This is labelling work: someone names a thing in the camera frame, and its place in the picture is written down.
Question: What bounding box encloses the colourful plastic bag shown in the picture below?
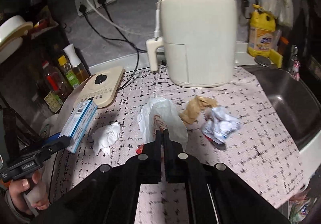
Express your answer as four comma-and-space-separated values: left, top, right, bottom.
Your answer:
288, 186, 321, 224

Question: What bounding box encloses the red cap sauce bottle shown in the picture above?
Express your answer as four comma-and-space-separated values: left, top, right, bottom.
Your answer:
41, 61, 73, 104

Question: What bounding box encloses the white power cable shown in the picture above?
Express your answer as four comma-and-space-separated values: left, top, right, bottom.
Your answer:
85, 0, 191, 39

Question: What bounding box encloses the white plastic bag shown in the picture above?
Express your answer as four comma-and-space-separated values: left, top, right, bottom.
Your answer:
137, 97, 188, 150

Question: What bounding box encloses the small pink bottle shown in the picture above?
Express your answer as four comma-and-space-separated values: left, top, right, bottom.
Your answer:
288, 46, 301, 80

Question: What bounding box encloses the blue and white carton box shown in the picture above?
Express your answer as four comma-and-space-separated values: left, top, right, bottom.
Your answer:
61, 100, 98, 154

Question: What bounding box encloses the person's left hand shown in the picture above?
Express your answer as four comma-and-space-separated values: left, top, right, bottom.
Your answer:
5, 171, 51, 217

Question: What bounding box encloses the yellow sponge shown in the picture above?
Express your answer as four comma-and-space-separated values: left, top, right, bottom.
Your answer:
269, 50, 284, 68

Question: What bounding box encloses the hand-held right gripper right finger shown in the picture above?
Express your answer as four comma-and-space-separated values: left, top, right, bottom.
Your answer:
163, 130, 291, 224

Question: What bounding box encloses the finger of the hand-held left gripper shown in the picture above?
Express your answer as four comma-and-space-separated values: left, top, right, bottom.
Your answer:
41, 132, 71, 154

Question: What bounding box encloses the round sink stopper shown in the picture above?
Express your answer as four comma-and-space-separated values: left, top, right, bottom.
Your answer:
254, 55, 274, 66

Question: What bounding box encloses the green label bottle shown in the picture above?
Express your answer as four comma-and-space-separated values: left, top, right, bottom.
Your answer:
57, 55, 81, 89

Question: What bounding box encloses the cream air fryer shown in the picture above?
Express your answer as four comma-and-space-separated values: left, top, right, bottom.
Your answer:
146, 0, 239, 88

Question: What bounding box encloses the crumpled brown paper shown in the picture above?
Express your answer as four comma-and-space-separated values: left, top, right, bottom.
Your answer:
179, 96, 218, 125

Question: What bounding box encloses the patterned tablecloth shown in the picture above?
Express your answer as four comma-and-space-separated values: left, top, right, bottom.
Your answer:
49, 65, 310, 224

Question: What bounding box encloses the white top oil sprayer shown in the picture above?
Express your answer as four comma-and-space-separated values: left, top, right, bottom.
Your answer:
63, 44, 89, 83

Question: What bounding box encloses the crumpled white tissue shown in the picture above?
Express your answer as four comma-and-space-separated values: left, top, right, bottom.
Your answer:
91, 121, 122, 155

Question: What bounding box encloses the steel sink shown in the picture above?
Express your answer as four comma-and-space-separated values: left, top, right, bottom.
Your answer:
242, 66, 321, 150

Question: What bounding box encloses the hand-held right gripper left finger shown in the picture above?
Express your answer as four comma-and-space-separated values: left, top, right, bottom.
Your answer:
38, 130, 161, 224

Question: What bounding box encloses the white bowl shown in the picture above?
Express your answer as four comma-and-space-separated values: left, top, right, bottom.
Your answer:
0, 15, 34, 64

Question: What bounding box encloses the person's left forearm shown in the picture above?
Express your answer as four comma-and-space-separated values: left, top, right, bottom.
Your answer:
0, 190, 38, 224

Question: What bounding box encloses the black power cable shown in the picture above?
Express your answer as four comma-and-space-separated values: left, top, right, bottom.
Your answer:
79, 5, 141, 90
97, 0, 147, 53

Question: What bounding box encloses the yellow detergent bottle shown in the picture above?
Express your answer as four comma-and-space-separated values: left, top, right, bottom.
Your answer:
247, 4, 276, 57

